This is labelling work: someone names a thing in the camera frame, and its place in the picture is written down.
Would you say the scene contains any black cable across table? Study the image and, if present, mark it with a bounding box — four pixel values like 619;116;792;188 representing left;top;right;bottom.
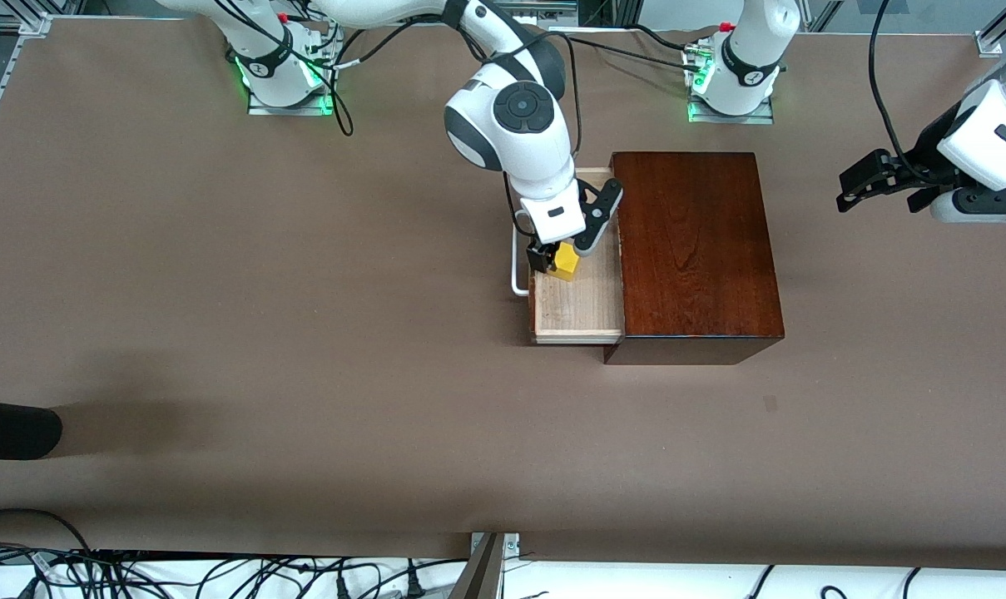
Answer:
553;32;696;72

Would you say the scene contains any grey metal post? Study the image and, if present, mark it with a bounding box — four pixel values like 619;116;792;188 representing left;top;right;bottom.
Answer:
448;532;505;599

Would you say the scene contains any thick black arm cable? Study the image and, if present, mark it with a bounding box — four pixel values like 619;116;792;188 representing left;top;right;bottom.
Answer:
220;0;355;139

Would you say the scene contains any black arcing cable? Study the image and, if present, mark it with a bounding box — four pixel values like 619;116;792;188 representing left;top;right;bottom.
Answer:
0;507;96;554

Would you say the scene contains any brown table cover sheet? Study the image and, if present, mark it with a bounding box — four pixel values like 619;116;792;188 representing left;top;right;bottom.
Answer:
0;17;1006;571

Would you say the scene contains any perforated aluminium rail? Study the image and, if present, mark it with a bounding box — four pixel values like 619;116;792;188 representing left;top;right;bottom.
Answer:
0;17;52;172

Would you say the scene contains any dark red wooden cabinet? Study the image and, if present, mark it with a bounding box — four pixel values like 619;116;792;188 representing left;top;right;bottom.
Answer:
602;151;786;367

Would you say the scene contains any small metal bracket plate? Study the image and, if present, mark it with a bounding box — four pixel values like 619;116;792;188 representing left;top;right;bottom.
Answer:
469;532;521;557

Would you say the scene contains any black ribbed foam cylinder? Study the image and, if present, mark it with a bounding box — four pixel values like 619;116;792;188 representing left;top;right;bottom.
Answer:
0;399;63;461

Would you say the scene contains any aluminium corner extrusion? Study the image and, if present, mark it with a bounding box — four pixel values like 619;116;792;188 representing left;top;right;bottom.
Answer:
975;0;1006;57

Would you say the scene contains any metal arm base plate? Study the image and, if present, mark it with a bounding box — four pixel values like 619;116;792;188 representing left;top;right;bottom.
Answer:
687;94;776;126
247;82;338;117

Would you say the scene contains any light wood drawer white handle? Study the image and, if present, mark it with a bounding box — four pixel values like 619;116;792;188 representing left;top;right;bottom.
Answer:
511;166;628;346

